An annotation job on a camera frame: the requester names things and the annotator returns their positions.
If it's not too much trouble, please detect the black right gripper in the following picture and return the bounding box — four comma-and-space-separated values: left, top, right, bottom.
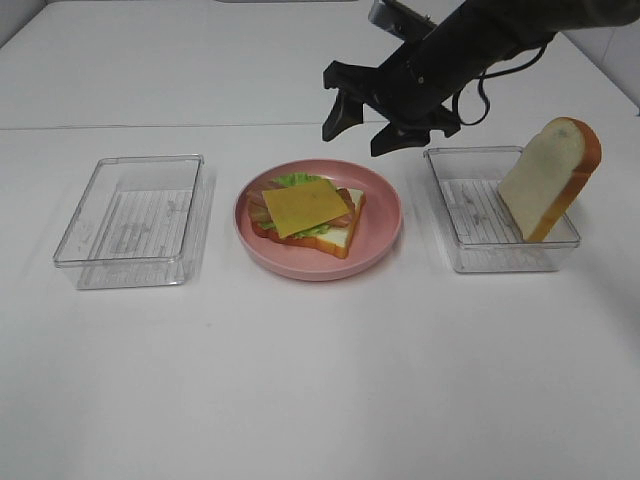
322, 9, 550, 157

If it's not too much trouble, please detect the green lettuce leaf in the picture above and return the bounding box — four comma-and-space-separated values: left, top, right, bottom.
263, 172, 353, 221

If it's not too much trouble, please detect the bacon strip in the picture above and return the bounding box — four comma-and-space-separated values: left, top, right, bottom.
247, 180, 356, 239
246, 187, 272, 223

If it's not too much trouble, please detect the yellow cheese slice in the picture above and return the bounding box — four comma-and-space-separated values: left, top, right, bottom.
262, 179, 350, 238

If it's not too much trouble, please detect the bread slice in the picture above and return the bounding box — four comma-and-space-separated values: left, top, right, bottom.
498, 117, 602, 242
249, 186, 368, 261

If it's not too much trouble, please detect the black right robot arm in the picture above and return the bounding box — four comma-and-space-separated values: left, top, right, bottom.
322, 1, 639, 156

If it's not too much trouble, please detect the pink round plate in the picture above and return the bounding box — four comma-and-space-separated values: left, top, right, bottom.
234, 159, 402, 281

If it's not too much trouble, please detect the right clear plastic tray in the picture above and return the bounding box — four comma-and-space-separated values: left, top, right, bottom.
424, 146, 581, 274

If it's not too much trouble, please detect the clear plastic tray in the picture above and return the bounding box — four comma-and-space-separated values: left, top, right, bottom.
424, 146, 581, 274
53, 154, 210, 290

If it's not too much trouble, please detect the left clear plastic tray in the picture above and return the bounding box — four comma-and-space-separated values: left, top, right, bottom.
53, 154, 210, 290

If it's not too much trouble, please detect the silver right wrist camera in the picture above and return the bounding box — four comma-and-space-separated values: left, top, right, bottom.
368, 0, 437, 42

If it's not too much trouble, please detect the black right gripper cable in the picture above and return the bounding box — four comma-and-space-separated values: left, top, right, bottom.
452, 42, 549, 126

